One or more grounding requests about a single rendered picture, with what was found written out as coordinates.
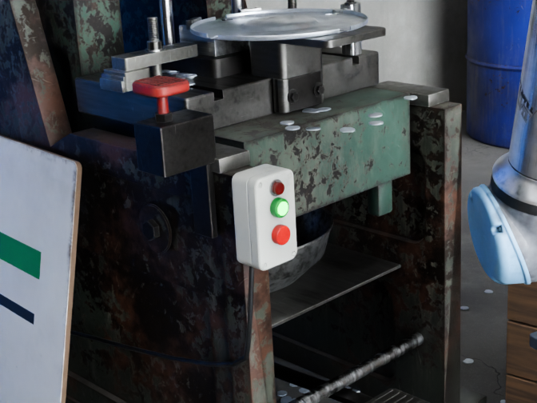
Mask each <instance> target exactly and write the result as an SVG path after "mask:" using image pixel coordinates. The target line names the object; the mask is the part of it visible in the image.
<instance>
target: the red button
mask: <svg viewBox="0 0 537 403"><path fill-rule="evenodd" d="M290 235H291V232H290V229H289V228H288V227H287V226H286V225H277V226H275V228H274V229H273V231H272V241H273V242H274V243H276V244H278V245H285V244H286V243H287V242H288V240H289V238H290Z"/></svg>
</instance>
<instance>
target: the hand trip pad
mask: <svg viewBox="0 0 537 403"><path fill-rule="evenodd" d="M132 87H133V92H134V93H135V94H141V95H145V96H150V97H154V98H156V102H157V113H158V114H167V113H169V103H168V96H172V95H175V94H182V93H185V92H187V91H189V81H188V80H186V79H182V78H173V77H168V76H161V75H158V76H154V77H150V78H143V79H140V80H136V81H134V82H133V84H132Z"/></svg>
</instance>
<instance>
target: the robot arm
mask: <svg viewBox="0 0 537 403"><path fill-rule="evenodd" d="M467 215H468V223H469V228H470V232H471V239H472V242H473V245H474V248H475V252H476V254H477V257H478V259H479V262H480V264H481V266H482V267H483V270H484V271H485V273H486V274H487V275H488V276H489V278H490V279H491V280H493V281H495V282H497V283H499V284H503V285H507V284H519V283H524V284H525V285H529V284H531V282H536V281H537V0H533V1H532V6H531V16H530V21H529V27H528V32H527V41H526V47H525V52H524V58H523V67H522V73H521V78H520V83H519V92H518V98H517V103H516V109H515V119H514V124H513V129H512V135H511V144H510V149H509V152H508V153H506V154H504V155H502V156H501V157H500V158H498V159H497V160H496V162H495V164H494V165H493V168H492V173H491V183H490V185H489V186H486V185H484V184H481V185H479V186H477V187H475V188H473V189H472V190H471V192H470V193H469V196H468V200H467Z"/></svg>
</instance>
